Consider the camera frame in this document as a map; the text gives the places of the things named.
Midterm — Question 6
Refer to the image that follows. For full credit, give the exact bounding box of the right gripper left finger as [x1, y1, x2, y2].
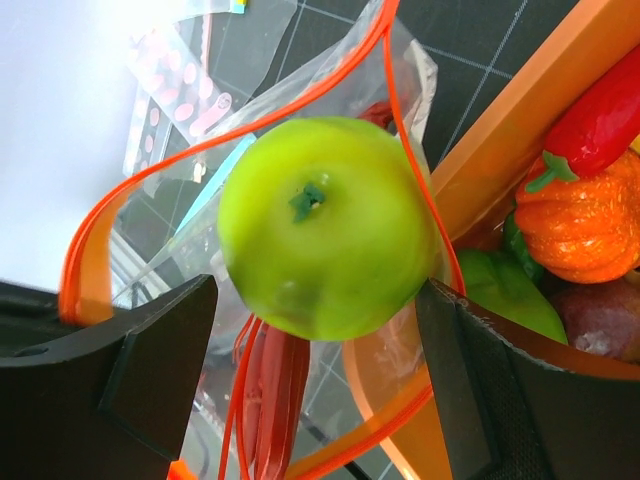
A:
[1, 275, 217, 479]

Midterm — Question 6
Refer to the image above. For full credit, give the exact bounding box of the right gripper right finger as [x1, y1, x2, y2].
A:
[416, 280, 639, 479]

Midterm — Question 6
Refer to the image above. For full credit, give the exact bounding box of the red toy lobster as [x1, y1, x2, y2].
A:
[233, 102, 393, 479]

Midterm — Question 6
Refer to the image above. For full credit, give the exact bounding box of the green toy apple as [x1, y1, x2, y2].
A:
[217, 116, 440, 341]

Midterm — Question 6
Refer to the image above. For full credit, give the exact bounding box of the orange zip clear bag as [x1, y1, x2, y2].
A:
[59, 1, 437, 479]

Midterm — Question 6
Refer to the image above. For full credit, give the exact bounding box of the red toy chili pepper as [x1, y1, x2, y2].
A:
[525, 48, 639, 193]

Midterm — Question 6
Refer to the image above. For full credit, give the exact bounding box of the blue zip clear bag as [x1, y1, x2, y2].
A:
[172, 138, 255, 239]

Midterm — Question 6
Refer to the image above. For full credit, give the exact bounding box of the pink dotted zip bag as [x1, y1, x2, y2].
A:
[123, 14, 233, 176]

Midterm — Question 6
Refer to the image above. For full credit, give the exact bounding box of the green toy bell pepper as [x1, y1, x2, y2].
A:
[457, 212, 568, 344]

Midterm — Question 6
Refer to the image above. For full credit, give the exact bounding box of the dark purple toy mangosteen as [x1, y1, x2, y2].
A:
[550, 279, 639, 364]

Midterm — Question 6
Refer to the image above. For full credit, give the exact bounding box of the orange toy pumpkin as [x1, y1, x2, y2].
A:
[515, 150, 639, 284]

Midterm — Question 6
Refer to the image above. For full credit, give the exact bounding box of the black grid mat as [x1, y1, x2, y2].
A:
[115, 1, 572, 479]

